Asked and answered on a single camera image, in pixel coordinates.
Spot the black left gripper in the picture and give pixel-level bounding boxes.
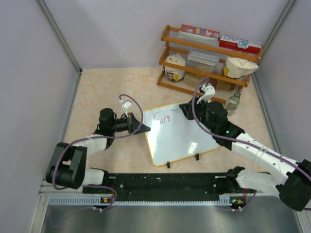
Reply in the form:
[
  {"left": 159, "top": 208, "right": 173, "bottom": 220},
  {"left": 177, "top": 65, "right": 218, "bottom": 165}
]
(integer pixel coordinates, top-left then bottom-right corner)
[{"left": 110, "top": 112, "right": 150, "bottom": 135}]

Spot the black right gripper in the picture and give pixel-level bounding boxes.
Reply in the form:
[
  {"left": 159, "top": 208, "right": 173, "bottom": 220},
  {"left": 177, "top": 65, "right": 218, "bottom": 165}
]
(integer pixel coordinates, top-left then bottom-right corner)
[{"left": 180, "top": 96, "right": 217, "bottom": 133}]

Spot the yellow framed whiteboard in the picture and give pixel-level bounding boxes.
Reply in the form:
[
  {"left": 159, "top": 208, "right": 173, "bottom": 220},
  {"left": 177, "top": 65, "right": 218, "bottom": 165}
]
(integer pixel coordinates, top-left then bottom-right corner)
[{"left": 143, "top": 100, "right": 219, "bottom": 166}]

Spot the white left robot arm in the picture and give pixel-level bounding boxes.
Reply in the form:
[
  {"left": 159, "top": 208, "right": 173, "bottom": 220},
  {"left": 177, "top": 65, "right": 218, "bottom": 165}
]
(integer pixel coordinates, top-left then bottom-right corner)
[{"left": 45, "top": 108, "right": 151, "bottom": 193}]

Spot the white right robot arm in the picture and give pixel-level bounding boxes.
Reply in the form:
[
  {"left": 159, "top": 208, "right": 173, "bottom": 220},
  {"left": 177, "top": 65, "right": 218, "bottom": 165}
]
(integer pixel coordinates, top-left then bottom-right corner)
[{"left": 178, "top": 98, "right": 311, "bottom": 211}]

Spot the brown block right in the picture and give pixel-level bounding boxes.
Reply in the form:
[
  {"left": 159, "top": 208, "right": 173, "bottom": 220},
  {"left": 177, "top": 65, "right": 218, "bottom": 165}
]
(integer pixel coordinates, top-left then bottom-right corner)
[{"left": 209, "top": 78, "right": 231, "bottom": 90}]

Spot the clear glass bottle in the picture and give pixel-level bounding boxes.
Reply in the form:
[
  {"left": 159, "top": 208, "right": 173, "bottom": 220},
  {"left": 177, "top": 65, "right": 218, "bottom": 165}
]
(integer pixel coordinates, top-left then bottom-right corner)
[{"left": 224, "top": 93, "right": 240, "bottom": 116}]

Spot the clear plastic box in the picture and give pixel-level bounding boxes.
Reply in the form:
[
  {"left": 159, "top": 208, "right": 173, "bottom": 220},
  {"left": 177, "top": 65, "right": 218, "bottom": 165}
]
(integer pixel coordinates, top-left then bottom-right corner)
[{"left": 187, "top": 50, "right": 220, "bottom": 73}]

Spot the orange wooden shelf rack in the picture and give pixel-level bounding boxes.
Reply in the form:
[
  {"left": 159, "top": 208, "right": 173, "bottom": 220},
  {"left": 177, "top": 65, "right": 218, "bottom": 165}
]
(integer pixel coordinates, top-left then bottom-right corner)
[{"left": 157, "top": 25, "right": 263, "bottom": 103}]

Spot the red foil wrap box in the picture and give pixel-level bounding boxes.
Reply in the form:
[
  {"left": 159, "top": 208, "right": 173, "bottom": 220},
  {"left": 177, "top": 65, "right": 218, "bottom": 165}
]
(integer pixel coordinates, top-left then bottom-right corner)
[{"left": 178, "top": 24, "right": 220, "bottom": 46}]

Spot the red white wrap box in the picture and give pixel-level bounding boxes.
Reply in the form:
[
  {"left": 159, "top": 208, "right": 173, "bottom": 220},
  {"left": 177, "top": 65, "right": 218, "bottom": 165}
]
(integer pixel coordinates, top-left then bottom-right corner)
[{"left": 219, "top": 35, "right": 262, "bottom": 55}]

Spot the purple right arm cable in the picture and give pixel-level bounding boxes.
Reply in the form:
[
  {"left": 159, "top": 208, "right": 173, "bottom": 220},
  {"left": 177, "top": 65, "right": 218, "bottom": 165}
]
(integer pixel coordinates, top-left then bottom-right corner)
[{"left": 191, "top": 77, "right": 311, "bottom": 178}]

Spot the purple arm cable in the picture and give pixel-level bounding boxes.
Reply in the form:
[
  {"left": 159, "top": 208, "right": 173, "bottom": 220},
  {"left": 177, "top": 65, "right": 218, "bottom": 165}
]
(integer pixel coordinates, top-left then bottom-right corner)
[
  {"left": 52, "top": 94, "right": 144, "bottom": 209},
  {"left": 191, "top": 77, "right": 311, "bottom": 178}
]

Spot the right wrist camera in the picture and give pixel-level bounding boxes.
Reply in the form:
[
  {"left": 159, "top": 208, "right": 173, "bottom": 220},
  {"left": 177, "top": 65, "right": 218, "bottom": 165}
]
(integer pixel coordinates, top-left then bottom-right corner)
[{"left": 197, "top": 83, "right": 216, "bottom": 104}]

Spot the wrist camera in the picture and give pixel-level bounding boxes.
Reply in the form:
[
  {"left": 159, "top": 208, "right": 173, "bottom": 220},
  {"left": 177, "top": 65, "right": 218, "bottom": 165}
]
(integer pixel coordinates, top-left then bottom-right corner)
[
  {"left": 119, "top": 99, "right": 132, "bottom": 117},
  {"left": 197, "top": 83, "right": 216, "bottom": 104}
]

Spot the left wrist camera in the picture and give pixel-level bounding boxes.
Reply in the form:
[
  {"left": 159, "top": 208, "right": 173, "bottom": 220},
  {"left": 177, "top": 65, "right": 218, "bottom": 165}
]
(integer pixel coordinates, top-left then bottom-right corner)
[{"left": 119, "top": 99, "right": 132, "bottom": 117}]

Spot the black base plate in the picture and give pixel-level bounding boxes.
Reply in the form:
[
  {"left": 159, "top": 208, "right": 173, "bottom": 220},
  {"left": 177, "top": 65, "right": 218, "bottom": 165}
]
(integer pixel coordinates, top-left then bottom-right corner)
[{"left": 102, "top": 173, "right": 245, "bottom": 201}]

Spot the grey cable duct rail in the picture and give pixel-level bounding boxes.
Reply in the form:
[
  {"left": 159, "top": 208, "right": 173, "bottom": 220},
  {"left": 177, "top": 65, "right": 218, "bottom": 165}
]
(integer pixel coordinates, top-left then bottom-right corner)
[{"left": 49, "top": 196, "right": 246, "bottom": 206}]

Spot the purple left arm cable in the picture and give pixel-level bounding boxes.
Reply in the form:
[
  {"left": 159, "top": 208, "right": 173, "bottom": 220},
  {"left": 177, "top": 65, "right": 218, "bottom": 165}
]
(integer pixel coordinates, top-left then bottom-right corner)
[{"left": 52, "top": 94, "right": 144, "bottom": 209}]

